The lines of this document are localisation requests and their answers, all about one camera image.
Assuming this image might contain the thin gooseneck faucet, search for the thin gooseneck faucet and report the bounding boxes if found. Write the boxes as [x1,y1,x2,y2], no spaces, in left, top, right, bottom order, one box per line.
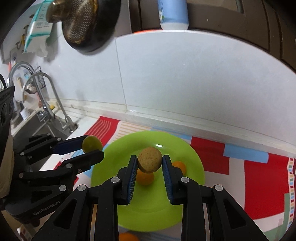
[22,71,79,133]

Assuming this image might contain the green fruit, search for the green fruit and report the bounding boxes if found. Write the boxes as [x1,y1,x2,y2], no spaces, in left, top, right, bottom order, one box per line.
[82,136,103,153]

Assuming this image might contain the white blue soap bottle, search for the white blue soap bottle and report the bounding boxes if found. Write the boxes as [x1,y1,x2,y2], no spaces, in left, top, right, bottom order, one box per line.
[158,0,189,30]

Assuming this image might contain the small orange kumquat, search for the small orange kumquat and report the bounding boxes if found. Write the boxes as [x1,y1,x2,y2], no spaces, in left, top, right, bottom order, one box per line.
[136,169,154,186]
[172,161,187,176]

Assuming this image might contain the large chrome faucet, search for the large chrome faucet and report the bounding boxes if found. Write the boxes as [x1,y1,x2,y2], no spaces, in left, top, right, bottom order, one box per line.
[6,61,55,120]

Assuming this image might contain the small brass ladle pot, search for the small brass ladle pot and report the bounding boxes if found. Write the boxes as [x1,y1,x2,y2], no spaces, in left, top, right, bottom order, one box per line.
[46,0,69,23]

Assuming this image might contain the brass colander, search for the brass colander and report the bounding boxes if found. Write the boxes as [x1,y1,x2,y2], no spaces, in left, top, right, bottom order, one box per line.
[62,0,98,44]

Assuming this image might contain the stainless steel sink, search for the stainless steel sink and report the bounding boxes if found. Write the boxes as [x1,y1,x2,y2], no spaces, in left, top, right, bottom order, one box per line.
[11,111,77,167]

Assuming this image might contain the wire sponge basket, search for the wire sponge basket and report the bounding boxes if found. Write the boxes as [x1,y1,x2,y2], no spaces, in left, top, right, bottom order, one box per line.
[25,66,46,95]

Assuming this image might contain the teal white box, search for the teal white box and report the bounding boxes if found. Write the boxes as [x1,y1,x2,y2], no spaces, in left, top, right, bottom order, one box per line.
[24,1,53,57]

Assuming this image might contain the large orange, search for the large orange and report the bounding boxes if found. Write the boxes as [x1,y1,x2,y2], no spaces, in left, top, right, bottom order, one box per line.
[119,232,139,241]

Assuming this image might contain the tan round fruit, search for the tan round fruit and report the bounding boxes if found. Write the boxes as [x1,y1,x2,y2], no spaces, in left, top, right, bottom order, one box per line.
[138,147,163,173]

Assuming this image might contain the green plate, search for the green plate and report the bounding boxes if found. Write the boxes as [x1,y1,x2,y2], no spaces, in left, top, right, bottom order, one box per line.
[91,131,205,232]

